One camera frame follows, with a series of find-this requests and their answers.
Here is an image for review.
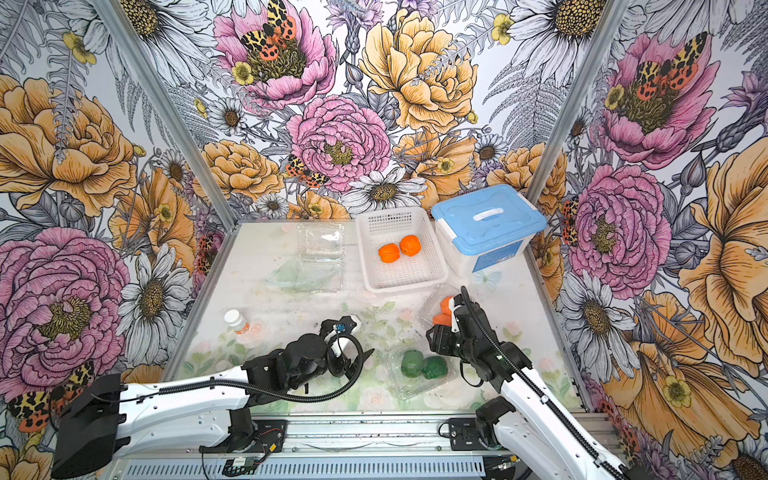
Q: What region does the clear clamshell container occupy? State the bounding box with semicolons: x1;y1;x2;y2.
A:
265;222;345;293
418;283;460;329

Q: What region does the orange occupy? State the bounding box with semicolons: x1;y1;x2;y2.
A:
378;243;400;264
399;235;422;257
440;296;453;315
432;313;453;327

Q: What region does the white perforated plastic basket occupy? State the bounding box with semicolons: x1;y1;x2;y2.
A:
355;207;449;294

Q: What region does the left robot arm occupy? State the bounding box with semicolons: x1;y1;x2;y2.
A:
51;331;372;479

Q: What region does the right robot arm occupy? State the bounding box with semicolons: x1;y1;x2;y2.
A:
426;296;649;479

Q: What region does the green fruit right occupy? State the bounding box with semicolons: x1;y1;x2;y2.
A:
421;356;449;380

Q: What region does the green fruit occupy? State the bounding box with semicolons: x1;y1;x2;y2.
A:
400;349;424;378
421;356;449;380

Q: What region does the green fruit left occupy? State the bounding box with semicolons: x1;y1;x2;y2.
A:
400;349;424;378

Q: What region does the white pill bottle orange label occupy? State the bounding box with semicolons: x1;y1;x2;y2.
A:
224;309;249;334

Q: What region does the blue lid storage box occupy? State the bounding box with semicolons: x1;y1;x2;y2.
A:
430;184;547;276

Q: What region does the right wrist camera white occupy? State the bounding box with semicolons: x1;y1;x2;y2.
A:
451;305;468;335

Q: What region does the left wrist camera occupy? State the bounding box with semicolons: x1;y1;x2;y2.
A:
319;315;358;360

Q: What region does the aluminium front rail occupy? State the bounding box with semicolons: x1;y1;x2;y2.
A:
97;412;622;479

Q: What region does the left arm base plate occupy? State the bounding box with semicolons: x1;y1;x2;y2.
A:
198;420;288;455

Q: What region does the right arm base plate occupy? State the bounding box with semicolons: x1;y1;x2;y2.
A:
448;416;535;452

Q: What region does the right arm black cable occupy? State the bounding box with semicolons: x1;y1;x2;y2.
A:
459;285;631;480

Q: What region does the right aluminium corner post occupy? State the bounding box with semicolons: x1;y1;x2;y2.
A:
526;0;631;205

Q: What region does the aluminium corner post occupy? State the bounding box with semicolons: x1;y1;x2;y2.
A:
526;0;631;205
94;1;238;232

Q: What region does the left aluminium corner post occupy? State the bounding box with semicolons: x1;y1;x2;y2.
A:
94;1;238;232

